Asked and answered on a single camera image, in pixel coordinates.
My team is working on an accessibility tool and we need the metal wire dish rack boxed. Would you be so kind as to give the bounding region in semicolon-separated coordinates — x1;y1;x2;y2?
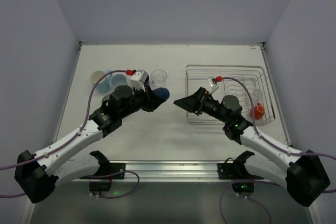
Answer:
186;65;276;126

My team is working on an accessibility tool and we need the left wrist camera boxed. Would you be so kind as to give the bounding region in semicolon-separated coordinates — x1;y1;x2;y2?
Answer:
128;70;149;90

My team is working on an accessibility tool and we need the orange cup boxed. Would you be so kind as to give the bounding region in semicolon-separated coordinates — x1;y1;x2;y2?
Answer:
250;103;265;120

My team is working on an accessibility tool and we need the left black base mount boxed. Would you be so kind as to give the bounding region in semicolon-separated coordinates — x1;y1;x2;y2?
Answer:
79;151;129;199

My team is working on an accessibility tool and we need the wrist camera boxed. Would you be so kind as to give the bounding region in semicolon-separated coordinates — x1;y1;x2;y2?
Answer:
128;70;149;90
208;77;219;94

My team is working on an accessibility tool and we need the small dark blue cup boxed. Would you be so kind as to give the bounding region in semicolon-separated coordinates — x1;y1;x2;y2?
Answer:
153;87;170;101

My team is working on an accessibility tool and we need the clear faceted glass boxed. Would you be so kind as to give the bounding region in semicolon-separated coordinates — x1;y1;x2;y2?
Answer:
150;69;167;89

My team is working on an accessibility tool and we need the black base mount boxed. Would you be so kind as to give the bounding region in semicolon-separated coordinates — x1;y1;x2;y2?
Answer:
79;151;129;199
217;151;255;197

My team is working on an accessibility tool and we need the pale grey-blue mug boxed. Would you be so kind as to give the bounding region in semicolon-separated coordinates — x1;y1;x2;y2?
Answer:
110;73;128;88

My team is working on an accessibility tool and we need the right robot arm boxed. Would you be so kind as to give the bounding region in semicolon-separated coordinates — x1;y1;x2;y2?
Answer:
174;88;331;207

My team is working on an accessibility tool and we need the aluminium front rail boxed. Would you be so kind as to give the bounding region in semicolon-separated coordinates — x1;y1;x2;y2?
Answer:
33;158;310;183

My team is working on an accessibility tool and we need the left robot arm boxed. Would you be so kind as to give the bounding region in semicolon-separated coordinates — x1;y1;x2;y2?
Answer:
14;86;170;203

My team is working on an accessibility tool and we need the light blue mug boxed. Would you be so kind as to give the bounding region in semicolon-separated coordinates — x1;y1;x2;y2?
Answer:
90;70;112;93

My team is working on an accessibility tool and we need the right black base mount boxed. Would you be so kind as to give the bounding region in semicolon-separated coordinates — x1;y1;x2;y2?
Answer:
217;151;255;197

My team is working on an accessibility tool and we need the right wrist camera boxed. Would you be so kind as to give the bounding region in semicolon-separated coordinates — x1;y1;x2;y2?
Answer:
208;77;219;94

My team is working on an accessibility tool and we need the cream cup brown band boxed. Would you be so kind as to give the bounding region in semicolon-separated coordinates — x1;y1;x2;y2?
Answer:
101;94;110;104

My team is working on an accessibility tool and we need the small clear glass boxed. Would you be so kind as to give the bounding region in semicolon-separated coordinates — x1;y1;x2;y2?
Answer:
251;89;264;105

